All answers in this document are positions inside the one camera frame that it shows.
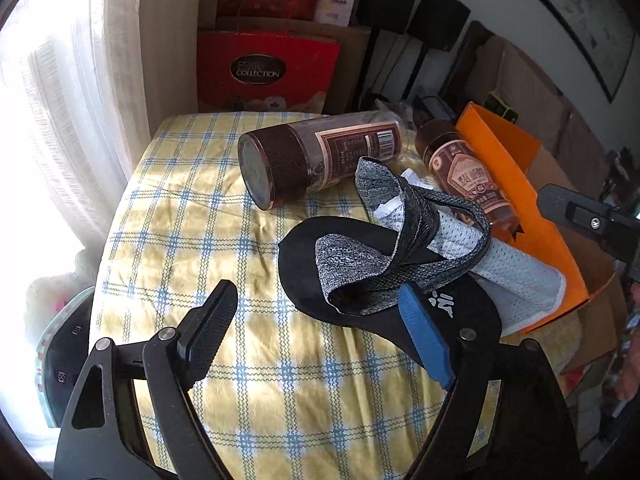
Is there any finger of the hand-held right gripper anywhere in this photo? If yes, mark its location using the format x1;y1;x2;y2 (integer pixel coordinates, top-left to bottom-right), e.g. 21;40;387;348
537;184;640;261

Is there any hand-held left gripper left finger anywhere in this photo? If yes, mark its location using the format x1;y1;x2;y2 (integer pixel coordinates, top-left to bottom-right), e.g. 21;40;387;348
52;280;238;480

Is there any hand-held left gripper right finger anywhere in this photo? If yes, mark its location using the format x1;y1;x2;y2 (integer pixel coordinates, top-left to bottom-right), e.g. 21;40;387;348
398;282;586;480

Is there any orange cardboard box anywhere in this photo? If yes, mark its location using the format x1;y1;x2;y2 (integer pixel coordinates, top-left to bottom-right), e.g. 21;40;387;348
455;102;626;337

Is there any white mesh cloth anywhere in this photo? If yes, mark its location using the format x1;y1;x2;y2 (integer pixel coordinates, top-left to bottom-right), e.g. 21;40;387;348
372;170;567;337

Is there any grey knit headband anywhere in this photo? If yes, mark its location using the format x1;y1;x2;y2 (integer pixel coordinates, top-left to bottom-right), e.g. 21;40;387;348
315;156;492;313

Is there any brown labelled bottle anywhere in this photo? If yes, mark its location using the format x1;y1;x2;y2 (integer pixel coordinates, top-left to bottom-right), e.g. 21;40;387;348
415;120;516;241

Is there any black cloth with white print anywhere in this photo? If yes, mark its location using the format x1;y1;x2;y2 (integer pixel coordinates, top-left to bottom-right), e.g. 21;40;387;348
277;215;502;356

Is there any clear jar ribbed brown lid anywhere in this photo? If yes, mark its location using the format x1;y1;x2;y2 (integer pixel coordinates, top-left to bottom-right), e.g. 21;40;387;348
238;111;407;211

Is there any beige sofa cushion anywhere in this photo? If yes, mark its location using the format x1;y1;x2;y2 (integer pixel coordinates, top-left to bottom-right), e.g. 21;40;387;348
480;35;576;151
550;105;613;188

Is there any yellow checked tablecloth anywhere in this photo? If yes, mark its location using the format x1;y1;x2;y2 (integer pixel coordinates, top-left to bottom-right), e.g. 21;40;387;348
95;111;586;480

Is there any green and black device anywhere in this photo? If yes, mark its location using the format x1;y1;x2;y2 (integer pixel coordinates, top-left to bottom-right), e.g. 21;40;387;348
485;91;518;122

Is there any dark round tin patterned rim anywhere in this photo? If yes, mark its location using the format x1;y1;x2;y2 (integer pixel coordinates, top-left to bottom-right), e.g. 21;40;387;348
37;285;151;461

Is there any white cloth bundle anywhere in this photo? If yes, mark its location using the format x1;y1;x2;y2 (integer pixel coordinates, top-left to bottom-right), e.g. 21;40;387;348
25;247;106;356

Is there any brown wooden sofa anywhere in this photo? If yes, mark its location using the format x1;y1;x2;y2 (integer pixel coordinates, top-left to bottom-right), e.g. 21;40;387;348
445;20;640;201

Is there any framed ink painting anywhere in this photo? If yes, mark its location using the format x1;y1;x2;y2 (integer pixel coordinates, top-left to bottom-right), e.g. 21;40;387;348
495;0;636;103

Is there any brown cardboard box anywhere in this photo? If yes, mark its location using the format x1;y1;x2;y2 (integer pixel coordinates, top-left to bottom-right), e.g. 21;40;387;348
215;16;373;116

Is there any red chocolate gift box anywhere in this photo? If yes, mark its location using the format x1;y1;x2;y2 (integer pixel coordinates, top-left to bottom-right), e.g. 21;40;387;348
196;30;342;113

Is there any white sheer curtain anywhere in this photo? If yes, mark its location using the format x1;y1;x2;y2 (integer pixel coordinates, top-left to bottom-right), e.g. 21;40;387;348
0;0;151;271

